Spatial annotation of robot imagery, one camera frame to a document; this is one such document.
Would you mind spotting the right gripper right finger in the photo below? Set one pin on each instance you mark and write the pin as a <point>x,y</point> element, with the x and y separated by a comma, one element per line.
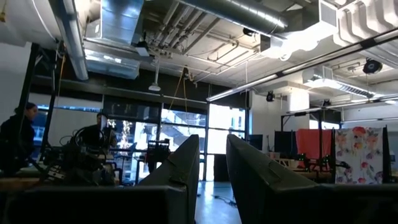
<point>258,186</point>

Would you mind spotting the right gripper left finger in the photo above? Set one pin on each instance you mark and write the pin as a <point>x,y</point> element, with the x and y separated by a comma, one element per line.
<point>174,183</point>

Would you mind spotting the black panel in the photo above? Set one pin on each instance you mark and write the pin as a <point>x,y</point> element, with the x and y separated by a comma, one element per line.
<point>284,143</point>

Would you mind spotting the red hanging cloth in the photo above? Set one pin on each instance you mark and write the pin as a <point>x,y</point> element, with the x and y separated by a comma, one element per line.
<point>312,143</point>

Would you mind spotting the black ceiling speaker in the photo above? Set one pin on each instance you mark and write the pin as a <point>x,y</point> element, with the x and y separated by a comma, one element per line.
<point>270,96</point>
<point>372,66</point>

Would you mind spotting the white pendant lamp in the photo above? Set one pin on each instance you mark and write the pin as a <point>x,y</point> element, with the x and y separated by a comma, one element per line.
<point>154,88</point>

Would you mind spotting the long ceiling light strip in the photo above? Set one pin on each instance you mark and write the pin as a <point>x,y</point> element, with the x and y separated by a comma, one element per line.
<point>248,85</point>

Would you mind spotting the white cloth red flowers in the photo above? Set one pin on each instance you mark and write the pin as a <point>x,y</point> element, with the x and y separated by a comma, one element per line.
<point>360,155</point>

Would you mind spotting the large white pipe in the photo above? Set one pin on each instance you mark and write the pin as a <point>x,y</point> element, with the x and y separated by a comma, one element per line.
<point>31,18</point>

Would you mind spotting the glass window wall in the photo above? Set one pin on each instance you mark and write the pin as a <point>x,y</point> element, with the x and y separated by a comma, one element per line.
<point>225,118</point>

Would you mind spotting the rectangular silver air duct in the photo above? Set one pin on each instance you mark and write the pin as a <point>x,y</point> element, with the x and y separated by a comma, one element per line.
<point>118,21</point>

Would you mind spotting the round metal air duct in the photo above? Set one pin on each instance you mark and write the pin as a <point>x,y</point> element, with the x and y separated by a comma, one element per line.
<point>236,12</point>

